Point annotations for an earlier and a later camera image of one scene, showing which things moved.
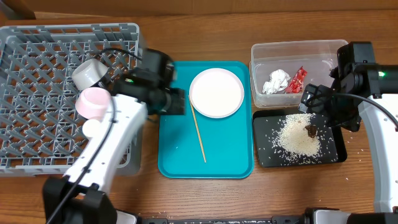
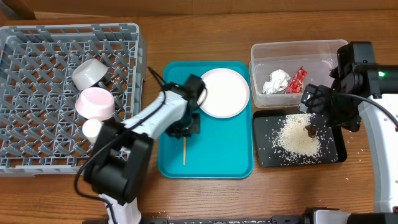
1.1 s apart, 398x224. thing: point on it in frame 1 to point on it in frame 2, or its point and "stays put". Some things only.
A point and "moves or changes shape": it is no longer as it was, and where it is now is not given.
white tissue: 278,82 stays put
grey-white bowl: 89,73 stays put
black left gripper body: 174,102 to 187,127
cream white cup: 91,127 stays put
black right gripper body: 311,98 stays put
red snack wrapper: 295,85 stays put
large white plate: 216,93 moves or changes shape
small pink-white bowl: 92,102 stays put
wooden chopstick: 196,128 to 184,157
